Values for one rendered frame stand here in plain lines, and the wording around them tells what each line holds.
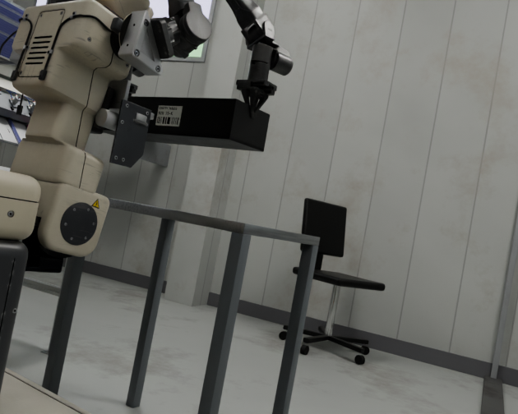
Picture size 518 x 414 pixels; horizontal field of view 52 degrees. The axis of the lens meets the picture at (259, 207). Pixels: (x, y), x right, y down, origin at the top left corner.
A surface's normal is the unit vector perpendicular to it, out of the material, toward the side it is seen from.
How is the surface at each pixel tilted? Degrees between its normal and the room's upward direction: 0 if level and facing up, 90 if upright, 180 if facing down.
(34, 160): 82
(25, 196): 90
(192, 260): 90
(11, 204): 90
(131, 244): 90
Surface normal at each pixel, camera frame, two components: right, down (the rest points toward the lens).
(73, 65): 0.82, 0.13
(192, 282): -0.40, -0.11
